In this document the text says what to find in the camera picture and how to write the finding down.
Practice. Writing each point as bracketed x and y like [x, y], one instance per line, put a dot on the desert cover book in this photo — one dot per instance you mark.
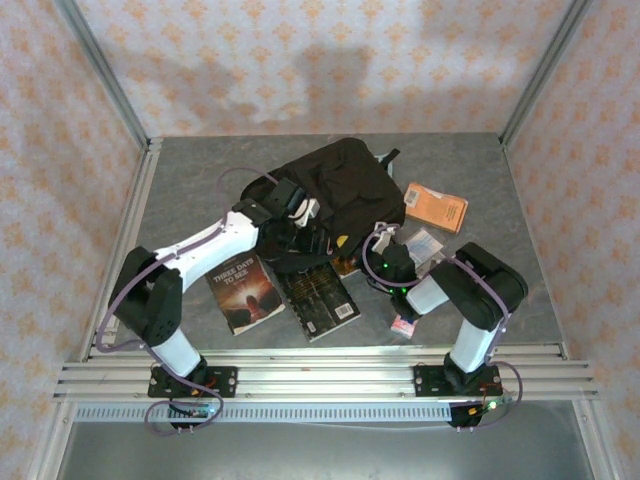
[346, 268]

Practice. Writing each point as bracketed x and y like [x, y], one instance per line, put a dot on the clear pen box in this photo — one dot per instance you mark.
[429, 267]

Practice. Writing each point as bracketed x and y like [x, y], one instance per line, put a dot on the clear pouch with blue card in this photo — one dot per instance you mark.
[424, 242]

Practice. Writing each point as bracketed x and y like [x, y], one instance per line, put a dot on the black backpack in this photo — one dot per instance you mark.
[350, 185]

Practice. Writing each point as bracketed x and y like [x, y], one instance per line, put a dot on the black book with barcode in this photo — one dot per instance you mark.
[320, 300]

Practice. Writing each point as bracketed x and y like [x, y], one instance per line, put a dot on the small pink packet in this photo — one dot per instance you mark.
[404, 326]

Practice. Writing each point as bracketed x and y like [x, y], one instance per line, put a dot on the orange book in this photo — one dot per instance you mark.
[435, 207]

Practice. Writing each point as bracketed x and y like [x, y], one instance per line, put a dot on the Three Days to See book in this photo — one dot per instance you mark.
[245, 295]

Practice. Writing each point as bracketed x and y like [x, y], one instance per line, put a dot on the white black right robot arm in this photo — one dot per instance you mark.
[470, 345]

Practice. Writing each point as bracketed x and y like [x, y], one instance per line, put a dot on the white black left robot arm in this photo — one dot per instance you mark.
[220, 240]

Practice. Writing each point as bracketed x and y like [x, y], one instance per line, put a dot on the green circuit board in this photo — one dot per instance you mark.
[192, 411]
[492, 404]

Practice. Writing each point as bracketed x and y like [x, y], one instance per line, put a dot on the grey metal lower panel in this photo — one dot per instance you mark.
[325, 455]

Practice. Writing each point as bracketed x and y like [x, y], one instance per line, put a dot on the aluminium table edge rail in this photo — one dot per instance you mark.
[325, 352]

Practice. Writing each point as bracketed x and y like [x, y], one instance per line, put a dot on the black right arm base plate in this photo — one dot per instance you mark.
[425, 380]

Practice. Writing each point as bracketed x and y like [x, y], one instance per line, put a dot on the aluminium front rail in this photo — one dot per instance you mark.
[325, 380]

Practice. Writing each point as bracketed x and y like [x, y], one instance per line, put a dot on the aluminium table side rail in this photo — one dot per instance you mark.
[131, 215]

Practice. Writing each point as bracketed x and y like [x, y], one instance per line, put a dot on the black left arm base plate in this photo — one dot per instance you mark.
[227, 375]

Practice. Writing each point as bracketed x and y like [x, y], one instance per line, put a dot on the aluminium frame post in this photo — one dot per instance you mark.
[546, 67]
[101, 65]

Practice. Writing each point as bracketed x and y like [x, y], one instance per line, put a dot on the aluminium frame leg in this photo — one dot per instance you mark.
[50, 445]
[597, 440]

